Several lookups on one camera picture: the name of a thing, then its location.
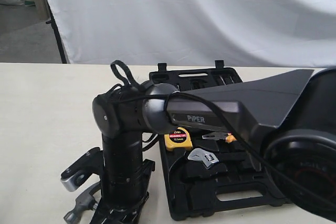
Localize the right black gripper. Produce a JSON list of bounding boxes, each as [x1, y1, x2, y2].
[[90, 159, 155, 223]]

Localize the claw hammer black handle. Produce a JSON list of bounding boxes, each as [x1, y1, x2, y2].
[[64, 182, 100, 224]]

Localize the adjustable wrench black handle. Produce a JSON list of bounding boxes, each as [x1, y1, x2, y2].
[[187, 148, 249, 169]]

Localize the black plastic tool case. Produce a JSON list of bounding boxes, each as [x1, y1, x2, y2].
[[148, 60, 314, 221]]

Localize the orange handled pliers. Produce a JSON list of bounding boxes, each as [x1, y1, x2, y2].
[[202, 132, 237, 143]]

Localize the right black Piper robot arm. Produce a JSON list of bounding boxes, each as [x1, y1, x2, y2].
[[92, 60, 335, 221]]

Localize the yellow tape measure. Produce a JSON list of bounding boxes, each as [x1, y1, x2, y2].
[[164, 127, 193, 152]]

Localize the black backdrop stand pole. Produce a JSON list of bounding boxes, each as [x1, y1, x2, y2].
[[45, 0, 68, 64]]

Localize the white backdrop cloth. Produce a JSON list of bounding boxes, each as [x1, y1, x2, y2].
[[47, 0, 335, 67]]

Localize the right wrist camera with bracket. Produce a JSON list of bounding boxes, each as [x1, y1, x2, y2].
[[60, 147, 103, 192]]

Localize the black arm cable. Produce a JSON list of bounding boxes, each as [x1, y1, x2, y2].
[[110, 60, 336, 209]]

